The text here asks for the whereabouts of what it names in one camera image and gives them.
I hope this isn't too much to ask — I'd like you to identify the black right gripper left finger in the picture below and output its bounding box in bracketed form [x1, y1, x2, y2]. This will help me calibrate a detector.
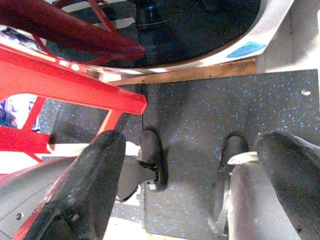
[24, 129, 127, 240]

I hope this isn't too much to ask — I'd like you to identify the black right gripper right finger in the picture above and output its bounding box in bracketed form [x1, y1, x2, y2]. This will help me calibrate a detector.
[254, 131, 320, 240]

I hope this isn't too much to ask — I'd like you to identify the white washing machine front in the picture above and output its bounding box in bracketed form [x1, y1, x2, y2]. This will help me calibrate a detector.
[119, 0, 320, 76]

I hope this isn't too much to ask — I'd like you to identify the silver robot left leg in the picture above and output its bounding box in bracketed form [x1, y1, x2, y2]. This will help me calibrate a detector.
[0, 141, 156, 239]

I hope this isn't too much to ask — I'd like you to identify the black robot right foot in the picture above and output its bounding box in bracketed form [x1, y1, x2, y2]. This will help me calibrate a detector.
[218, 130, 251, 176]

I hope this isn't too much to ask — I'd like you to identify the black robot foot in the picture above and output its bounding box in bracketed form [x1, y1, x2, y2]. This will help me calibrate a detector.
[218, 130, 251, 176]
[138, 126, 169, 194]

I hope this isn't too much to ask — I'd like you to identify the black robot left foot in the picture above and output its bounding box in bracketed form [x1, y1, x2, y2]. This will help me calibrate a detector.
[138, 126, 169, 194]

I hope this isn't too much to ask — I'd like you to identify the blue patterned cloth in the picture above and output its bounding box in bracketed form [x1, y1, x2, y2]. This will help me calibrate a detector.
[0, 96, 42, 131]

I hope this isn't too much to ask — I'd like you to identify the blue oval sticker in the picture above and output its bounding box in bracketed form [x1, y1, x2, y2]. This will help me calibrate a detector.
[226, 41, 267, 60]

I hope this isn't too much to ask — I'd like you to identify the wooden plank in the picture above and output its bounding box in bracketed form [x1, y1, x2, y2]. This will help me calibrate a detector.
[109, 58, 257, 87]

